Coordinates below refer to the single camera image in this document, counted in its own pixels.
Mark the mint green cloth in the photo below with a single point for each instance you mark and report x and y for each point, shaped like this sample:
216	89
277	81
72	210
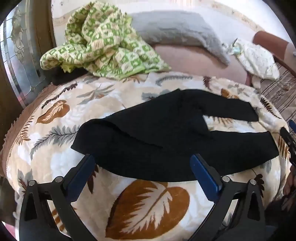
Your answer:
234	47

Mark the leaf print blanket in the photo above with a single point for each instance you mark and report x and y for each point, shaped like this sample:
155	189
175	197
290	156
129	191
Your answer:
143	208

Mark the wooden door with glass panel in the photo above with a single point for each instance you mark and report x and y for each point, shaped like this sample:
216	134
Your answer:
23	58

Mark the grey quilted pillow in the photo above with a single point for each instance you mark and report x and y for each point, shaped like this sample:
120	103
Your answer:
175	30

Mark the white crumpled cloth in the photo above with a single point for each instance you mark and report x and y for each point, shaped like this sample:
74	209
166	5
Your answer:
256	60

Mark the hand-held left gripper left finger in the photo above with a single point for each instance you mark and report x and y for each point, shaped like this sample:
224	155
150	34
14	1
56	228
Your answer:
81	178

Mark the pink bed sheet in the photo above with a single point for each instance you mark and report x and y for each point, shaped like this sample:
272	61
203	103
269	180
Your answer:
196	60

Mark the green patterned blanket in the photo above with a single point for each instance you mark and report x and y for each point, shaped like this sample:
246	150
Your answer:
104	46

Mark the striped sofa cover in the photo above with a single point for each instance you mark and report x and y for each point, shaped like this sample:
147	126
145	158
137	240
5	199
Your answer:
282	92

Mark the brown sofa armrest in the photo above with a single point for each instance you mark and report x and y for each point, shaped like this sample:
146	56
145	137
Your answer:
268	39

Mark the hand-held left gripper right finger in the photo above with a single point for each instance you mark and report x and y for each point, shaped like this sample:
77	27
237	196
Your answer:
204	178

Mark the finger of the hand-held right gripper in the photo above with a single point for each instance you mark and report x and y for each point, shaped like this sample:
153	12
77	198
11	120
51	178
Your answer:
289	141

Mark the black pants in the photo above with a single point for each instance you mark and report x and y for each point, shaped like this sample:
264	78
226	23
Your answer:
150	139

